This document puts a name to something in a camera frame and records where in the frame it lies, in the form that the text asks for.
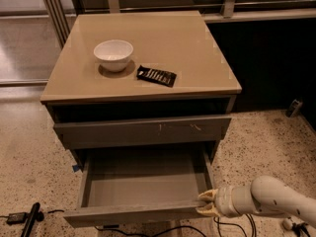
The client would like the small dark floor object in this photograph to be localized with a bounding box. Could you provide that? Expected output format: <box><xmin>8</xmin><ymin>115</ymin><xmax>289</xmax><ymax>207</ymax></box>
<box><xmin>285</xmin><ymin>99</ymin><xmax>303</xmax><ymax>118</ymax></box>

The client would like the black bar device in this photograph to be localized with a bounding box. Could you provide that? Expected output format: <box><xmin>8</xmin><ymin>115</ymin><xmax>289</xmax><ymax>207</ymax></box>
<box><xmin>21</xmin><ymin>202</ymin><xmax>44</xmax><ymax>237</ymax></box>

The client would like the white ceramic bowl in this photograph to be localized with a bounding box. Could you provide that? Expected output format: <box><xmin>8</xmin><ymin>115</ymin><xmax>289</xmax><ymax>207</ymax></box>
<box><xmin>94</xmin><ymin>39</ymin><xmax>133</xmax><ymax>72</ymax></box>

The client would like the black power adapter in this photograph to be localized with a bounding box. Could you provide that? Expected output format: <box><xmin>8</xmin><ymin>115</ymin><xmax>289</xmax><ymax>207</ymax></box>
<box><xmin>6</xmin><ymin>212</ymin><xmax>28</xmax><ymax>225</ymax></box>

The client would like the grey top drawer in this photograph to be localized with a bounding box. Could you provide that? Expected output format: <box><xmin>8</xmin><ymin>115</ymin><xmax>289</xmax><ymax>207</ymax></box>
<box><xmin>53</xmin><ymin>116</ymin><xmax>231</xmax><ymax>149</ymax></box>

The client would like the black snack packet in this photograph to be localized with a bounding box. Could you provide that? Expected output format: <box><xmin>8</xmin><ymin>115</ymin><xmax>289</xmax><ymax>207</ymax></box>
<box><xmin>136</xmin><ymin>66</ymin><xmax>177</xmax><ymax>88</ymax></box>

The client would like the black floor cable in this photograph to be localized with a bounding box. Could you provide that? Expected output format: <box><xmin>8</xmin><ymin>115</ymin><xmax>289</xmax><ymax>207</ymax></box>
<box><xmin>46</xmin><ymin>208</ymin><xmax>257</xmax><ymax>237</ymax></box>

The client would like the blue tape piece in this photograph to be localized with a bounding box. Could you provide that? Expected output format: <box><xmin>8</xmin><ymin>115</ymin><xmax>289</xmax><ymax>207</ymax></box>
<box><xmin>72</xmin><ymin>165</ymin><xmax>79</xmax><ymax>172</ymax></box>

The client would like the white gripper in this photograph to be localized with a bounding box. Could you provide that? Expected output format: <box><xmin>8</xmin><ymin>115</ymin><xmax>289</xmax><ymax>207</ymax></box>
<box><xmin>197</xmin><ymin>185</ymin><xmax>259</xmax><ymax>217</ymax></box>

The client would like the grey drawer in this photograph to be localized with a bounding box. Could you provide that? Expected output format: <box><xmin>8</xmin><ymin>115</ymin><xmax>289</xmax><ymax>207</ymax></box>
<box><xmin>53</xmin><ymin>116</ymin><xmax>231</xmax><ymax>149</ymax></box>
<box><xmin>64</xmin><ymin>142</ymin><xmax>212</xmax><ymax>227</ymax></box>

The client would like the white power strip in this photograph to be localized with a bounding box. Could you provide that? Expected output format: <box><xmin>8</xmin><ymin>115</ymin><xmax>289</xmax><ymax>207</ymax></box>
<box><xmin>282</xmin><ymin>217</ymin><xmax>307</xmax><ymax>232</ymax></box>

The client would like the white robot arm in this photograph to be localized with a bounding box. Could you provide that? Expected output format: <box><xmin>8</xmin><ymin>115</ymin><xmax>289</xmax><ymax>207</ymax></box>
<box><xmin>196</xmin><ymin>176</ymin><xmax>316</xmax><ymax>227</ymax></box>

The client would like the grey drawer cabinet beige top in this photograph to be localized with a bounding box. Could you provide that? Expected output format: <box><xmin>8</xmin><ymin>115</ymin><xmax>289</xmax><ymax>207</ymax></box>
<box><xmin>40</xmin><ymin>11</ymin><xmax>241</xmax><ymax>166</ymax></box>

